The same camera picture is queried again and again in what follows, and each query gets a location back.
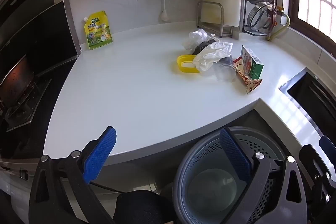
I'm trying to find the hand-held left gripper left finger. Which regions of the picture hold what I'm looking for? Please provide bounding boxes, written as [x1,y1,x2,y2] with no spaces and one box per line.
[28,126,117,224]

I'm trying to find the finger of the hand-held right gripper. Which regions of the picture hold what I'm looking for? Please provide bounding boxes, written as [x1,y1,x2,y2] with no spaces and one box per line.
[319,135,336,161]
[299,144,333,184]

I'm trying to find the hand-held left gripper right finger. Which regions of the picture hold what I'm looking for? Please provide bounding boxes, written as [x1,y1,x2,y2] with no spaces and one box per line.
[219,127,307,224]

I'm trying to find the grey perforated trash bin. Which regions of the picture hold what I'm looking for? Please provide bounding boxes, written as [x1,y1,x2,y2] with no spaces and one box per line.
[172,126,307,224]

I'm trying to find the patterned snack wrapper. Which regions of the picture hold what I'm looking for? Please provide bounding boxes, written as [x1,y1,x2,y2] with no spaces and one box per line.
[233,56,263,94]

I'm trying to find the clear plastic cup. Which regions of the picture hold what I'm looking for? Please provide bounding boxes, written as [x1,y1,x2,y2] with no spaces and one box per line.
[213,55,237,82]

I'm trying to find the green drink carton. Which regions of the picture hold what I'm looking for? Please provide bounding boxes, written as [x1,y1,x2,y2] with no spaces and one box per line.
[240,45,264,80]

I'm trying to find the yellow oval plastic lid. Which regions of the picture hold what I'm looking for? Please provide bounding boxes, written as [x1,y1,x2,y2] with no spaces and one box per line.
[177,54,202,74]

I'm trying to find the white paper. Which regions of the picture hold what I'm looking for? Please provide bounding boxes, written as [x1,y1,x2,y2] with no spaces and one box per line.
[193,42,234,73]

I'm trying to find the dark grey cloth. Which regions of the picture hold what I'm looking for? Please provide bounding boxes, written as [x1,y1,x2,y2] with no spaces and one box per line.
[192,40,220,56]

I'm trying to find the clear plastic bag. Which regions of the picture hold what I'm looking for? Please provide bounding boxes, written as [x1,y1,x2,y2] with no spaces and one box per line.
[183,29,219,51]

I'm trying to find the steel kitchen sink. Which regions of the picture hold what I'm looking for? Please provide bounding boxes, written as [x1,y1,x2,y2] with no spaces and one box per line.
[279,67,336,135]

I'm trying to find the person's dark trousers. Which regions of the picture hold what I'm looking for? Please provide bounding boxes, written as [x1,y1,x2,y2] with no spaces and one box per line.
[112,189,181,224]

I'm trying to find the black gas stove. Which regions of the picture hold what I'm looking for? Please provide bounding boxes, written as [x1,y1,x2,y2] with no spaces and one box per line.
[0,53,79,161]

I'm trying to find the yellow green spout pouch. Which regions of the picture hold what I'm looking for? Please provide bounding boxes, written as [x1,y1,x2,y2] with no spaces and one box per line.
[83,10,114,50]

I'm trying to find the metal cutting board rack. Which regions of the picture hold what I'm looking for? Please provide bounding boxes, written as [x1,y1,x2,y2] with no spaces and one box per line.
[197,1,234,38]

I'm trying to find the steel rimmed pot lid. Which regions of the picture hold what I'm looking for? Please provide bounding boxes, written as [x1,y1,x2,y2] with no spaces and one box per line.
[247,1,276,31]

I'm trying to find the blue white bottle brush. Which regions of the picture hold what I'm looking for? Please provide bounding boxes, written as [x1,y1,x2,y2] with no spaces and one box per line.
[160,0,169,22]

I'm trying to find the black cable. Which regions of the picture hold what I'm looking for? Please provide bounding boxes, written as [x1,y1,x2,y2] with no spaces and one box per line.
[89,181,126,194]

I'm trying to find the yellow gas hose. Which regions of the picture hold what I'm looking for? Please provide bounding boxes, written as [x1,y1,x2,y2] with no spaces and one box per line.
[267,14,290,41]

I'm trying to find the brown curved handle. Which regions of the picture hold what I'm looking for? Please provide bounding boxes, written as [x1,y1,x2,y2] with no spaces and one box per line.
[267,9,278,31]

